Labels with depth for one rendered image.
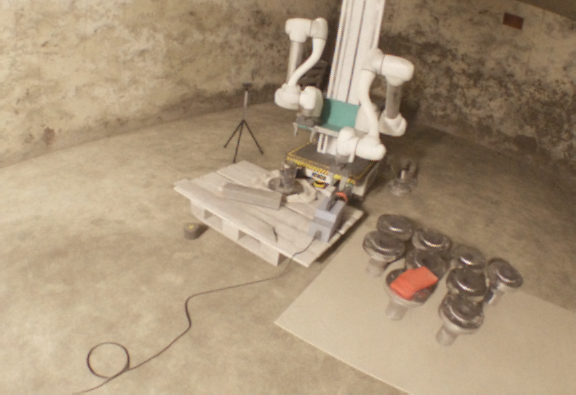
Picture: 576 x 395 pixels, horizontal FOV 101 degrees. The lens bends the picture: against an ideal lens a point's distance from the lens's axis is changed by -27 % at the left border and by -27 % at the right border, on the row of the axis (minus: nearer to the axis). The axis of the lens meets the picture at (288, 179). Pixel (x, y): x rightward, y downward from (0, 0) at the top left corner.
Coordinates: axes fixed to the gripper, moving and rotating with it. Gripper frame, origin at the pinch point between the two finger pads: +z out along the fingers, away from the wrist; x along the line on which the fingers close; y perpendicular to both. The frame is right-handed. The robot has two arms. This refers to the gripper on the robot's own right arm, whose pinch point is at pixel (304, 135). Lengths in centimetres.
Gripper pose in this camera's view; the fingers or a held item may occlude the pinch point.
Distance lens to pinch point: 250.8
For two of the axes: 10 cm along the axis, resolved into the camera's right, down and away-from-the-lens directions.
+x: -8.7, -3.2, 3.8
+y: 4.8, -3.2, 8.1
